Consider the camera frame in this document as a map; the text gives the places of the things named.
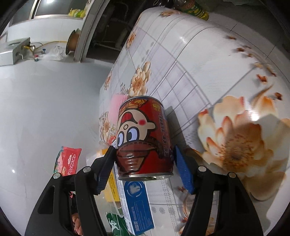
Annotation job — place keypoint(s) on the hanging clear plastic bag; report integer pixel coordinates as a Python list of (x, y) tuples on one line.
[(53, 53)]

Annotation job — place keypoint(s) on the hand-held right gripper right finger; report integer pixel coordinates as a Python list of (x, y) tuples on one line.
[(184, 174)]

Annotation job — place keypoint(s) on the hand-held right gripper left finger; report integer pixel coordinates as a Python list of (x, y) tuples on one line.
[(105, 172)]

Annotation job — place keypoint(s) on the grey wall water heater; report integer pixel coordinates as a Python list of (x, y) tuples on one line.
[(13, 51)]

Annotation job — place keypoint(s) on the blue and white carton box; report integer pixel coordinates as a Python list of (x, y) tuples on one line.
[(138, 204)]

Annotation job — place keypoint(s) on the floral white tablecloth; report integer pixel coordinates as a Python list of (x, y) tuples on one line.
[(181, 68)]

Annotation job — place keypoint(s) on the cooking oil bottle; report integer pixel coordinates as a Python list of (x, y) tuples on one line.
[(192, 8)]

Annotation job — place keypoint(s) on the yellow dish soap bottle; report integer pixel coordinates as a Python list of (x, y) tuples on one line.
[(78, 13)]

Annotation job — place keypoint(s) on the red snack packet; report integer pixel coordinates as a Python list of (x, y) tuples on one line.
[(68, 161)]

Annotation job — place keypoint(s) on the copper basin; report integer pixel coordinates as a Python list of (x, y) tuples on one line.
[(72, 42)]

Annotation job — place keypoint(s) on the red cartoon drink can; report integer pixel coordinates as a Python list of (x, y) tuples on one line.
[(142, 136)]

